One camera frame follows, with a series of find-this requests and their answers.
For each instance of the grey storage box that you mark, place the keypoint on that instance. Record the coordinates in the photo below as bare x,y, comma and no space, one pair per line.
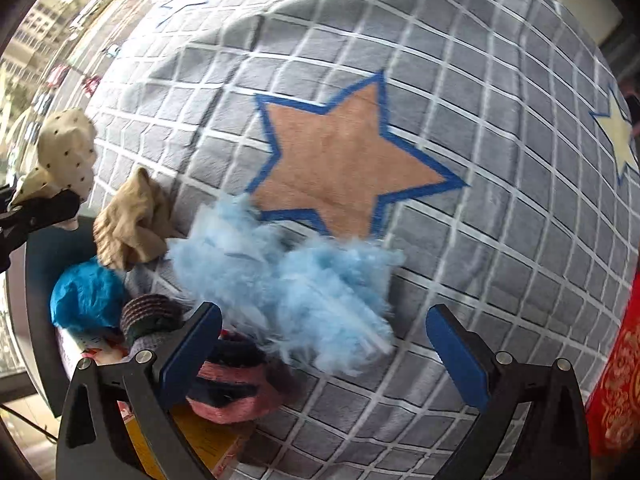
40,285

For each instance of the red gold-patterned cushion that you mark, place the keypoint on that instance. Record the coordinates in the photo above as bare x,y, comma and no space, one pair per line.
620,400

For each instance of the small blue cloth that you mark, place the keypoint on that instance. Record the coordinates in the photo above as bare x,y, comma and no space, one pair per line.
85,295

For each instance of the light blue fluffy duster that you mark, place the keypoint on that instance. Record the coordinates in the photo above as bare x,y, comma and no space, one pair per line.
310,300

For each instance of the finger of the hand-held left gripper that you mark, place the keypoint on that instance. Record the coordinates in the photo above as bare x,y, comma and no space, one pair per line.
45,210

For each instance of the beige cloth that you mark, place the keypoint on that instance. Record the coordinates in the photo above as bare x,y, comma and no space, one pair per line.
130,225

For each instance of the grey checked star blanket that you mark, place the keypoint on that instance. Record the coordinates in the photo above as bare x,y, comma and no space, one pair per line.
500,260

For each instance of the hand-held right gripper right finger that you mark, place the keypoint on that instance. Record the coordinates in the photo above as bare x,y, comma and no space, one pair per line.
457,355

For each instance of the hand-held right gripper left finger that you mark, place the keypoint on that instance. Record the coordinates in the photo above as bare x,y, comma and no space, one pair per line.
192,355

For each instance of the pink patterned cardboard box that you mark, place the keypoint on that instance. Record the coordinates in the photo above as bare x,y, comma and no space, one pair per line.
200,440

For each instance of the striped knitted sock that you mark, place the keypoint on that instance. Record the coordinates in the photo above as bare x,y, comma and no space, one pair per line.
150,310

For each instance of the pink and navy sock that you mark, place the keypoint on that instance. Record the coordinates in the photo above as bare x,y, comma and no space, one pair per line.
235,405

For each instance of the white polka dot cloth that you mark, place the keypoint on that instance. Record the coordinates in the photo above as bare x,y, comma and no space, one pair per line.
65,150

